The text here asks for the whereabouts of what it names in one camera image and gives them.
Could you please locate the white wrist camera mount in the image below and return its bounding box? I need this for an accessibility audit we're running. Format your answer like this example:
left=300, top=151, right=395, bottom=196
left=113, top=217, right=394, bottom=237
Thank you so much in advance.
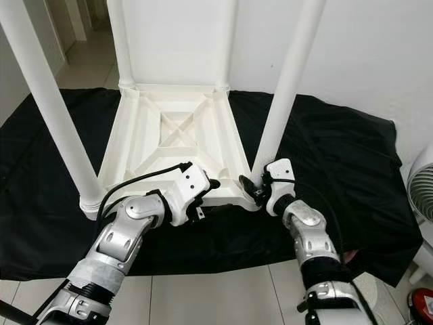
left=265, top=157, right=298, bottom=217
left=166, top=162, right=212, bottom=228

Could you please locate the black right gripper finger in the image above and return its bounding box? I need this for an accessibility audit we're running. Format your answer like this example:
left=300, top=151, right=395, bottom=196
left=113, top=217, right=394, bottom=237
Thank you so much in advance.
left=238, top=174, right=265, bottom=207

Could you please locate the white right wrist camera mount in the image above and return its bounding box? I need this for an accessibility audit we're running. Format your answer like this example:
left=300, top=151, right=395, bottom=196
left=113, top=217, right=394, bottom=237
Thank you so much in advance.
left=265, top=157, right=298, bottom=217

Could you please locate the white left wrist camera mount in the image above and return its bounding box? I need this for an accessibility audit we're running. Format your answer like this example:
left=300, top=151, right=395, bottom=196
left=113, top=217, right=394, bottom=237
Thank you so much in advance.
left=166, top=162, right=212, bottom=228

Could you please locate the white standing fan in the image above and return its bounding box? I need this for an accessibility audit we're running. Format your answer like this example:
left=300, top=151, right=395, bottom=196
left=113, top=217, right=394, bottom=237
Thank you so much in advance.
left=362, top=144, right=433, bottom=299

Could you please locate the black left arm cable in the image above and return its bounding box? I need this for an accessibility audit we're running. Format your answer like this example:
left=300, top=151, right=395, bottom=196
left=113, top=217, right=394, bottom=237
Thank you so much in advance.
left=100, top=162, right=192, bottom=221

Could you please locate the black red floor device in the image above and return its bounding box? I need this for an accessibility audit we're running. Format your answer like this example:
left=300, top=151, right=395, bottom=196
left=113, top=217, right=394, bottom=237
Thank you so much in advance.
left=407, top=287, right=433, bottom=324

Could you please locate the white plastic table leg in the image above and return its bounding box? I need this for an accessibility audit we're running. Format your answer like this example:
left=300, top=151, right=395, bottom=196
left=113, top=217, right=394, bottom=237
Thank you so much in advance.
left=250, top=0, right=327, bottom=186
left=215, top=0, right=240, bottom=92
left=106, top=0, right=137, bottom=92
left=0, top=0, right=106, bottom=220

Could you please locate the black metal table leg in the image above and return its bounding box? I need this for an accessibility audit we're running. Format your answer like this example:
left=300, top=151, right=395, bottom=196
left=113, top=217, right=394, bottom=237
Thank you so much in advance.
left=0, top=300, right=36, bottom=325
left=296, top=295, right=315, bottom=314

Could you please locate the white plastic table top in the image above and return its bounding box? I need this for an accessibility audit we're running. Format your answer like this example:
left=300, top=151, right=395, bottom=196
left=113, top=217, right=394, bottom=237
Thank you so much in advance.
left=79, top=82, right=262, bottom=220

